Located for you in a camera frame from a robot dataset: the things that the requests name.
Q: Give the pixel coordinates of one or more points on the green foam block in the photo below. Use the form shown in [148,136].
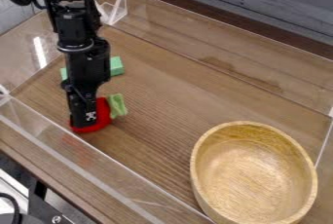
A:
[117,68]

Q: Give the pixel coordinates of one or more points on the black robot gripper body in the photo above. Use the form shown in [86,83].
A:
[89,70]

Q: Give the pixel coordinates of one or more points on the oval wooden bowl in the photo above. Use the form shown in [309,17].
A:
[253,176]

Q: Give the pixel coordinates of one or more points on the clear acrylic tray walls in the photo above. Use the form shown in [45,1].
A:
[196,73]

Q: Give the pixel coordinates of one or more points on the black metal frame bracket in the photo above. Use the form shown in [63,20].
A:
[39,208]

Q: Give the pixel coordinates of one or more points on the red plush ball with leaf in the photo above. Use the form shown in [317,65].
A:
[110,107]

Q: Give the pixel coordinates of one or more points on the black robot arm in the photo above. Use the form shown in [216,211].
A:
[75,19]

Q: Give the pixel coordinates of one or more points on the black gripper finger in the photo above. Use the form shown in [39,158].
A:
[82,103]

